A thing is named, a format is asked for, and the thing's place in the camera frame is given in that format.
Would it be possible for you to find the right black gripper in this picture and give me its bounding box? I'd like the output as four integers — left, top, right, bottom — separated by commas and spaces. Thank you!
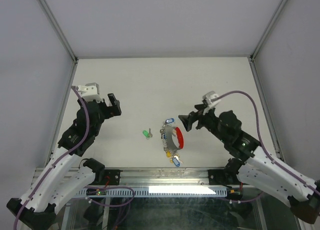
178, 103, 228, 143

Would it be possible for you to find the blue tagged key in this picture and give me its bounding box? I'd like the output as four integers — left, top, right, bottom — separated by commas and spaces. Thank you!
164, 118, 175, 124

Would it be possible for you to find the metal key holder red handle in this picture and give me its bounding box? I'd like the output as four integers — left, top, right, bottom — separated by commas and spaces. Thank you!
158, 117, 186, 167

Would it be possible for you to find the green tagged key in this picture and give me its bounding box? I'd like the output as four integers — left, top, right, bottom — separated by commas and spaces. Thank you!
142, 128, 153, 139

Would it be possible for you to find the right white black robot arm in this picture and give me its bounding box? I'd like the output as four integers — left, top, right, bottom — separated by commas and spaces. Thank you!
179, 104, 320, 224

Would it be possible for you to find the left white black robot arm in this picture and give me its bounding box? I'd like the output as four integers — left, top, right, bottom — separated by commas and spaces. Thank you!
6, 93, 122, 229

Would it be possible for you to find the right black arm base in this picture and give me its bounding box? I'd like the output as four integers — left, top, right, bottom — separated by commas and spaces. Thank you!
207, 168, 241, 188

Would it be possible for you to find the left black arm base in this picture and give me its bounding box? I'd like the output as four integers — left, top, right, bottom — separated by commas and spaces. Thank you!
79, 158, 121, 186

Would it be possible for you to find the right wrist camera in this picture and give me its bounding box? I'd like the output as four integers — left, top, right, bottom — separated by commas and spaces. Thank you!
202, 91, 221, 115

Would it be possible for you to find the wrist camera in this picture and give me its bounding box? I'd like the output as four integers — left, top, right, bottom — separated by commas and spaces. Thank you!
71, 83, 104, 103
202, 91, 221, 115

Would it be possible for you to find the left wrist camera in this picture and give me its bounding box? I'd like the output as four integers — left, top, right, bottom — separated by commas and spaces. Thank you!
71, 83, 104, 103

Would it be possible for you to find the aluminium mounting rail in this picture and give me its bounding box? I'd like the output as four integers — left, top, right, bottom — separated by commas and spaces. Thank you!
32, 166, 241, 190

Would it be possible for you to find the grey slotted cable duct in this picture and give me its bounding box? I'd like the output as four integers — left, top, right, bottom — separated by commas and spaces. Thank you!
75, 185, 227, 197

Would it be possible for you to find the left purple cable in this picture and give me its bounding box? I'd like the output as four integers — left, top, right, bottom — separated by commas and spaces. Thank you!
12, 86, 136, 230

